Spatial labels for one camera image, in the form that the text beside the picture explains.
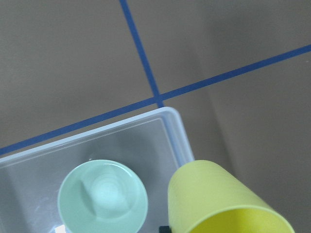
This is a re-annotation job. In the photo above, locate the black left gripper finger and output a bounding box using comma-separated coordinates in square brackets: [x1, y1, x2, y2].
[158, 226, 170, 233]

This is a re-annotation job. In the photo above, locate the yellow plastic cup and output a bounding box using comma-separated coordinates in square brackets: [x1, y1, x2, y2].
[168, 160, 294, 233]

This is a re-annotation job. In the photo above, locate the mint green bowl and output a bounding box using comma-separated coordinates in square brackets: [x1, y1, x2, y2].
[57, 160, 148, 233]

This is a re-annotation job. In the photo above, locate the clear plastic box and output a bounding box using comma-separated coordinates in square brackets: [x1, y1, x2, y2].
[0, 107, 194, 233]

